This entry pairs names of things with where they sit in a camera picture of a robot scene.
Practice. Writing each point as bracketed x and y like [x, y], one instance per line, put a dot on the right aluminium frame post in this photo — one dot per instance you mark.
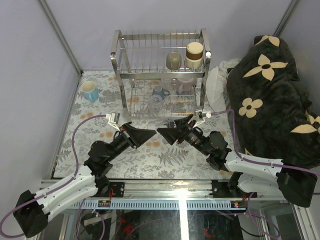
[291, 8]

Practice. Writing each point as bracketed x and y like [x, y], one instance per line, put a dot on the aluminium frame post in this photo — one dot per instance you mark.
[60, 36]
[291, 8]

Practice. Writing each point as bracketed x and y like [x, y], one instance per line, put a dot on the steel two-tier dish rack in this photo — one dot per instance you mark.
[139, 63]

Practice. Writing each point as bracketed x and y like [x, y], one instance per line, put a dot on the black floral blanket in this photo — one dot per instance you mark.
[273, 112]

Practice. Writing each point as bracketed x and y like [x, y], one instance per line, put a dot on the pink ribbed mug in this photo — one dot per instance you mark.
[184, 84]

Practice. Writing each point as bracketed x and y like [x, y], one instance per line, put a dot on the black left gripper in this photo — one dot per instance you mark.
[135, 137]

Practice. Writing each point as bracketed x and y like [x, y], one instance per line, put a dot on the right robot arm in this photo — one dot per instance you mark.
[287, 178]

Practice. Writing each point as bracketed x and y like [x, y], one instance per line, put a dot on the cream and brown mug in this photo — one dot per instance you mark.
[194, 55]

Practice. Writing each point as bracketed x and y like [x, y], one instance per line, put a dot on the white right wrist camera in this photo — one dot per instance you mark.
[201, 115]

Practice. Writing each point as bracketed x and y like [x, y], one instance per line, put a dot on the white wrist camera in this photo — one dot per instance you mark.
[113, 119]
[201, 115]

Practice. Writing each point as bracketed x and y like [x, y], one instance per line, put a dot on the left aluminium frame post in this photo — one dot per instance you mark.
[60, 36]

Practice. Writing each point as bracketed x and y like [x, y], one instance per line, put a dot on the white pillow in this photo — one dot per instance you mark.
[216, 85]

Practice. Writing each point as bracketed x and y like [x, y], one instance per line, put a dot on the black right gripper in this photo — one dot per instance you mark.
[172, 134]

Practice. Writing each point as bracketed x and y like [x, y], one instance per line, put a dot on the floral tablecloth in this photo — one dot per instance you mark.
[155, 159]

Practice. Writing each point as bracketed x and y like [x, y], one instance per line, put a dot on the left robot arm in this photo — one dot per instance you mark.
[35, 210]

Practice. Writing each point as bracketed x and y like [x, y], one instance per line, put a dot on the aluminium mounting rail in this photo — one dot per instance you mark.
[161, 195]

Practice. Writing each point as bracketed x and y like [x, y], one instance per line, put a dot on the light blue mug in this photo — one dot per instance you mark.
[90, 91]

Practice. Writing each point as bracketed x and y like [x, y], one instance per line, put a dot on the grey-blue textured mug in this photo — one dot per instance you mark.
[159, 90]

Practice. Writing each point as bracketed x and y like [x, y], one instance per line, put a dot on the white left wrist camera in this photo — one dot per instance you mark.
[113, 119]

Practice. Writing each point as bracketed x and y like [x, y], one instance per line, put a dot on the olive grey mug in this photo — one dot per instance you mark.
[173, 60]

